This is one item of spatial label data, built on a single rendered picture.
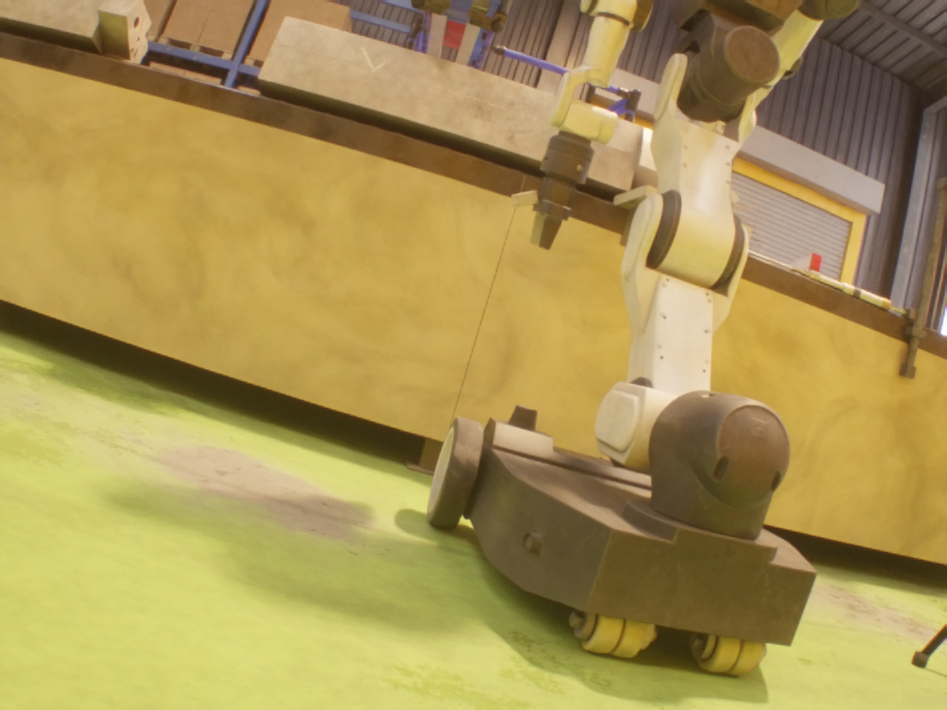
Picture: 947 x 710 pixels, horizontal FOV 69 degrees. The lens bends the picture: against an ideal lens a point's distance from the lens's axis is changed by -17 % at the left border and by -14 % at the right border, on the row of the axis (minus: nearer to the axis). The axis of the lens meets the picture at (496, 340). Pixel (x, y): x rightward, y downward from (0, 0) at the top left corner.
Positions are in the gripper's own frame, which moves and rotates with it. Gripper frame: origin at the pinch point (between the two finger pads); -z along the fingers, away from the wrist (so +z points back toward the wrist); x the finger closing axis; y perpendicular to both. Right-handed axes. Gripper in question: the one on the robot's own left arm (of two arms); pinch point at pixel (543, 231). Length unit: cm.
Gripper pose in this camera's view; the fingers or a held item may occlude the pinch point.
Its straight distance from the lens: 152.6
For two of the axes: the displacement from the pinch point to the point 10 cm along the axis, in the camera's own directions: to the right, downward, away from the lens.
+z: 3.1, -9.4, -1.5
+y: -9.4, -2.9, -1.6
